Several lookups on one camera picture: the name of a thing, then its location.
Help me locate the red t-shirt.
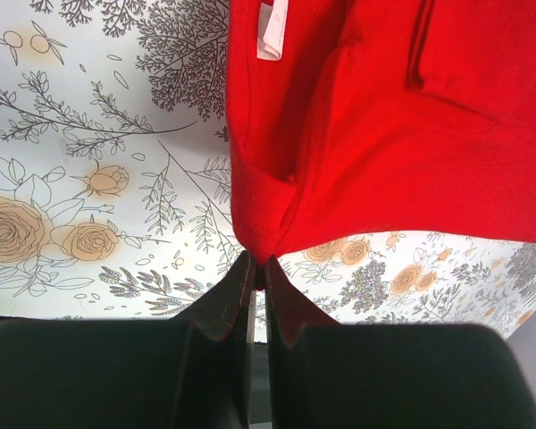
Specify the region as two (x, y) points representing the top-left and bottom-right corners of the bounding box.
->
(222, 0), (536, 291)

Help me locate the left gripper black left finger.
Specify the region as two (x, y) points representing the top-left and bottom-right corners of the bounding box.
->
(0, 252), (255, 428)

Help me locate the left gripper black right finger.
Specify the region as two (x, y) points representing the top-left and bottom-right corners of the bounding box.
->
(264, 258), (536, 428)

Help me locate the floral patterned table mat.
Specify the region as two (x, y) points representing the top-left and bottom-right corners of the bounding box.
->
(0, 1), (536, 336)

